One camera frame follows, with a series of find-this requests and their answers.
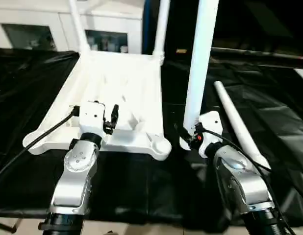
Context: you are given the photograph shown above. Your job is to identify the white plastic table top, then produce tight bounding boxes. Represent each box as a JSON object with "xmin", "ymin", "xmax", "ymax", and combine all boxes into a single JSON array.
[{"xmin": 23, "ymin": 50, "xmax": 172, "ymax": 162}]

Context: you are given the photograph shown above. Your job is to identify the white plastic table leg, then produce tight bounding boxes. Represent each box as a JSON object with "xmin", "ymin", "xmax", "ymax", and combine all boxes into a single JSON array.
[
  {"xmin": 213, "ymin": 80, "xmax": 272, "ymax": 172},
  {"xmin": 179, "ymin": 0, "xmax": 220, "ymax": 150},
  {"xmin": 68, "ymin": 0, "xmax": 91, "ymax": 54},
  {"xmin": 152, "ymin": 0, "xmax": 171, "ymax": 59}
]

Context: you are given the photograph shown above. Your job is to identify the black plastic mat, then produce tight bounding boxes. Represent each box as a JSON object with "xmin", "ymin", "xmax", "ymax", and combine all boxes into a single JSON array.
[{"xmin": 0, "ymin": 47, "xmax": 303, "ymax": 233}]

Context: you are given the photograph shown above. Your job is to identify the long dark metal rod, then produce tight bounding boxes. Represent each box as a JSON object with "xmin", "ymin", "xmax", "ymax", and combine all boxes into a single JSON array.
[{"xmin": 211, "ymin": 47, "xmax": 303, "ymax": 61}]

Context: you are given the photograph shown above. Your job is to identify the white flat board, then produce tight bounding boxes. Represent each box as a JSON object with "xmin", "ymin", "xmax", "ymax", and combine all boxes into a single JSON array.
[{"xmin": 294, "ymin": 68, "xmax": 303, "ymax": 86}]

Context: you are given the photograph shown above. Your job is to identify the white cabinet with glass doors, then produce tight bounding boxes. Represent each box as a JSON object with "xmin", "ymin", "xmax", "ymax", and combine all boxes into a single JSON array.
[{"xmin": 0, "ymin": 0, "xmax": 144, "ymax": 55}]

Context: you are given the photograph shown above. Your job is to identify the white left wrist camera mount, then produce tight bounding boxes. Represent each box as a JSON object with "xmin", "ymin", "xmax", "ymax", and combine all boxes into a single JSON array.
[{"xmin": 77, "ymin": 100, "xmax": 106, "ymax": 145}]

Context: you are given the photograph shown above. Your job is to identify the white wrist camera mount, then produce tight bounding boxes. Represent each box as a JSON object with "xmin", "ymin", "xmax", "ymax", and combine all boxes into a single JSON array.
[
  {"xmin": 77, "ymin": 100, "xmax": 106, "ymax": 145},
  {"xmin": 198, "ymin": 110, "xmax": 224, "ymax": 158}
]

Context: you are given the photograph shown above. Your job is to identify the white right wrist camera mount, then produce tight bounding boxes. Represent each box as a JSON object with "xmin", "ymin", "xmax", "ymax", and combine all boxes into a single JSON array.
[{"xmin": 198, "ymin": 110, "xmax": 224, "ymax": 158}]

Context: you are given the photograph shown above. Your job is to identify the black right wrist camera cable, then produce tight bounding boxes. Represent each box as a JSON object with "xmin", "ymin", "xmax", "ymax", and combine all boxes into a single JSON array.
[{"xmin": 202, "ymin": 128, "xmax": 296, "ymax": 235}]

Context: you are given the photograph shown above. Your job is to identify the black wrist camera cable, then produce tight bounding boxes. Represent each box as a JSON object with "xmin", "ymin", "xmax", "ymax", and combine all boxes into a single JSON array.
[
  {"xmin": 0, "ymin": 104, "xmax": 80, "ymax": 182},
  {"xmin": 202, "ymin": 128, "xmax": 296, "ymax": 235}
]

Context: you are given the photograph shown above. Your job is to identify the black left wrist camera cable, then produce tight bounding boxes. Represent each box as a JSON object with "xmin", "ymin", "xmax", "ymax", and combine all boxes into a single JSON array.
[{"xmin": 0, "ymin": 104, "xmax": 80, "ymax": 182}]

